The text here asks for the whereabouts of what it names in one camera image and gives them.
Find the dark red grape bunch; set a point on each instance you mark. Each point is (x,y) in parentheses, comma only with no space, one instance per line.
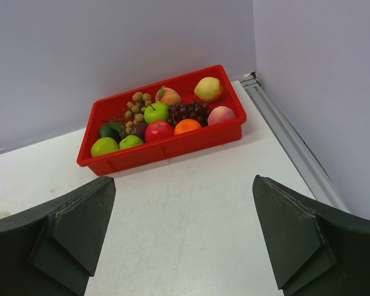
(195,110)

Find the pink peach from bag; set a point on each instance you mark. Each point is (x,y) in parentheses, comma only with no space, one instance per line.
(220,114)

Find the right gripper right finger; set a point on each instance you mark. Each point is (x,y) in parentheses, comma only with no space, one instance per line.
(314,249)

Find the dark red plum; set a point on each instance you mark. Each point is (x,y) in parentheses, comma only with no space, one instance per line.
(139,130)

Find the green apple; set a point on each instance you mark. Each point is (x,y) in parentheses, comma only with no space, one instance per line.
(155,112)

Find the green pear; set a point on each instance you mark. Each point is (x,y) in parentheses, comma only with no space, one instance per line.
(105,145)

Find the dark green avocado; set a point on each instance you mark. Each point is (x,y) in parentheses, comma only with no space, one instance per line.
(111,131)

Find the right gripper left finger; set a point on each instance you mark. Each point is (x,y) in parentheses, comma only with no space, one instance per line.
(54,248)

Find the aluminium side rail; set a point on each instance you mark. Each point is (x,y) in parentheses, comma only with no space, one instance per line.
(307,165)

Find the lime green fruit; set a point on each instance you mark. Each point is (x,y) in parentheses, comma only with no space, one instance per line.
(130,141)

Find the brown longan bunch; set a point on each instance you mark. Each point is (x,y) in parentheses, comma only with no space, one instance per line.
(132,114)

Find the yellow lemon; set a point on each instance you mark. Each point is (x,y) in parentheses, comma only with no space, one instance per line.
(209,89)

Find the orange fruit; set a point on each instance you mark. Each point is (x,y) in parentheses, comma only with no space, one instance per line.
(186,125)

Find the red plastic tray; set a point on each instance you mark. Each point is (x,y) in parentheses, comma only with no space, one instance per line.
(206,137)

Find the orange peach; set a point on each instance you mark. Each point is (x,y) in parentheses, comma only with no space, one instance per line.
(167,96)

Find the red apple from bag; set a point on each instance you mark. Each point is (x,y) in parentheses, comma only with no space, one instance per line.
(158,130)

